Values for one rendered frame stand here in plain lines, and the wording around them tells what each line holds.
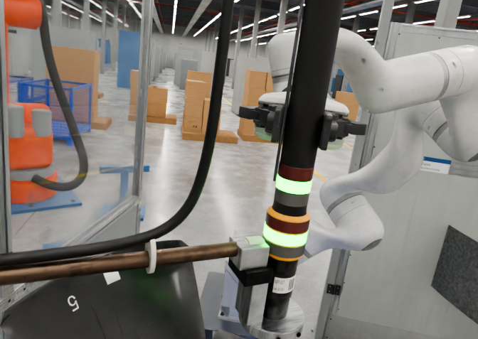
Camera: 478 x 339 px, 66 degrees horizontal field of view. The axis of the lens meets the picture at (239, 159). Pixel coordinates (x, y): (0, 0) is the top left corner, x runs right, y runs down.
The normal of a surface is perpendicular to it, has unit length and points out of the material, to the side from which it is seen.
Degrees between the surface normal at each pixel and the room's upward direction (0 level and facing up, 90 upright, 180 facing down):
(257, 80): 90
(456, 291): 90
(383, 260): 90
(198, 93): 90
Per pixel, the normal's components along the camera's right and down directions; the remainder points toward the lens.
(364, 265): -0.16, 0.23
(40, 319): 0.51, -0.32
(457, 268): -0.97, -0.06
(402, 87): 0.34, 0.16
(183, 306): 0.51, -0.52
